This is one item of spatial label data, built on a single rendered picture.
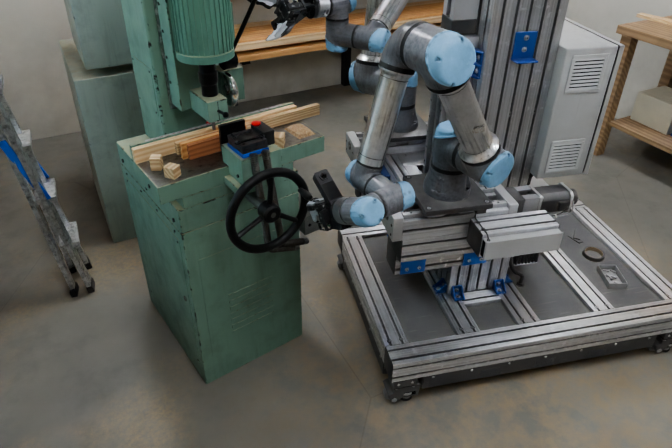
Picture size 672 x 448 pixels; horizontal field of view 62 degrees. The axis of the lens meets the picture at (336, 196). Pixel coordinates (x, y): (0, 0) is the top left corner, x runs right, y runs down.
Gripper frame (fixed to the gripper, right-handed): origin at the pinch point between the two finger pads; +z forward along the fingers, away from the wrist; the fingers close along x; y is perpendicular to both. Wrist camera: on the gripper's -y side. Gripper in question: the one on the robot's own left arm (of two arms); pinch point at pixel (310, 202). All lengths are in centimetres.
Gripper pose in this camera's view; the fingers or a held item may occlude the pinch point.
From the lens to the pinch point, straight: 170.9
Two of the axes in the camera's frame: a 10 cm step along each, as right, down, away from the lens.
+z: -4.6, 0.0, 8.9
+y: 2.7, 9.5, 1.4
